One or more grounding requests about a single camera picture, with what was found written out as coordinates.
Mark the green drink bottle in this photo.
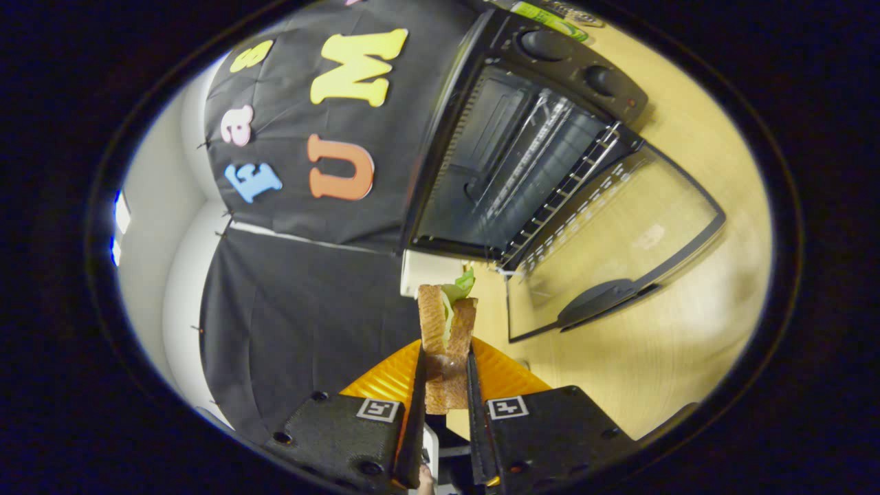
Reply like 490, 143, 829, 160
511, 0, 590, 43

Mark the black backdrop cloth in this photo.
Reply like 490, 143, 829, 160
199, 0, 497, 442

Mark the white pop-up toaster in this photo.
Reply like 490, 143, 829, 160
401, 249, 482, 298

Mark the long ceiling light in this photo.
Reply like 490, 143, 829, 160
110, 189, 132, 267

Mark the black toaster oven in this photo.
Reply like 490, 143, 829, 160
401, 0, 727, 344

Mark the toast sandwich with lettuce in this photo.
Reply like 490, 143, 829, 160
417, 268, 479, 415

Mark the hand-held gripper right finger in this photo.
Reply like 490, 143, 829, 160
465, 337, 640, 493

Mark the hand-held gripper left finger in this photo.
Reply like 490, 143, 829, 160
265, 339, 428, 493

